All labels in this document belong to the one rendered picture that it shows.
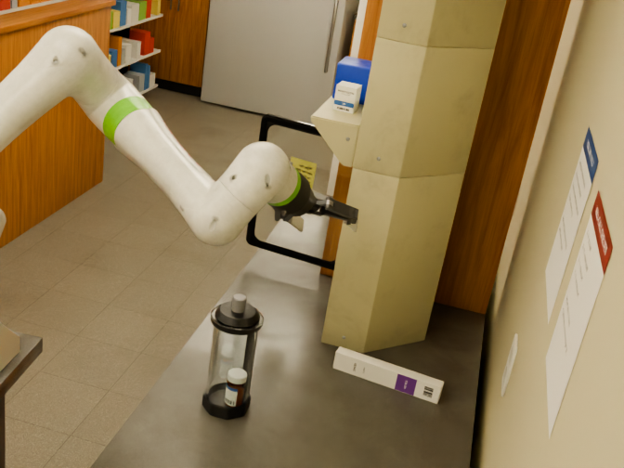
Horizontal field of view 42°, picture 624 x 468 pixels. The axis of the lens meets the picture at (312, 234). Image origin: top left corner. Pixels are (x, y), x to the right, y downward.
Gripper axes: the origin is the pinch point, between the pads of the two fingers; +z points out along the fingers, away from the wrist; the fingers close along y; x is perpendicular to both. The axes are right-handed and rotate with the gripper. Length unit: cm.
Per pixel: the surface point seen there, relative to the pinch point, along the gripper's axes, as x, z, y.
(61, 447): 59, 79, 127
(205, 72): -258, 374, 295
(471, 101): -30.0, 1.4, -31.2
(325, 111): -24.8, -8.1, 0.4
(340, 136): -18.1, -9.1, -4.5
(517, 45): -53, 17, -38
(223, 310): 26.2, -24.1, 9.8
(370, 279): 9.4, 13.6, -7.3
